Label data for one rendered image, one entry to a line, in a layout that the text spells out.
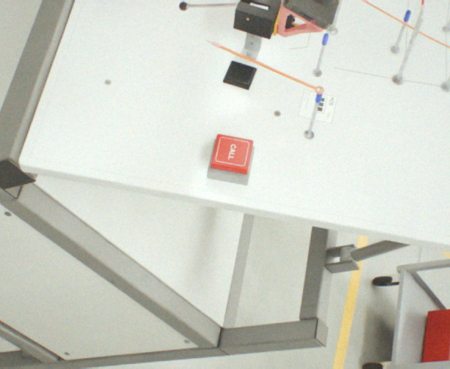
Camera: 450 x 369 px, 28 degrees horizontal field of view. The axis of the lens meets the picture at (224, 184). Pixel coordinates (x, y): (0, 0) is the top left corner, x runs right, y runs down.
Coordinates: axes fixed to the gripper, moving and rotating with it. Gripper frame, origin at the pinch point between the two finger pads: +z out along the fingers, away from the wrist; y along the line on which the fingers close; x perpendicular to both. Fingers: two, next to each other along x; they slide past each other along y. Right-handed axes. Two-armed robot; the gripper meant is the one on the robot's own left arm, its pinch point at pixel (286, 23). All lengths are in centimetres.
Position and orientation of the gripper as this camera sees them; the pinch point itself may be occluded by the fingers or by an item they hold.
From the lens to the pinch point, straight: 131.0
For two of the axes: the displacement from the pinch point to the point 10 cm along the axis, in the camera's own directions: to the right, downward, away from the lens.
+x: -8.6, -4.4, -2.5
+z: -4.3, 3.8, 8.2
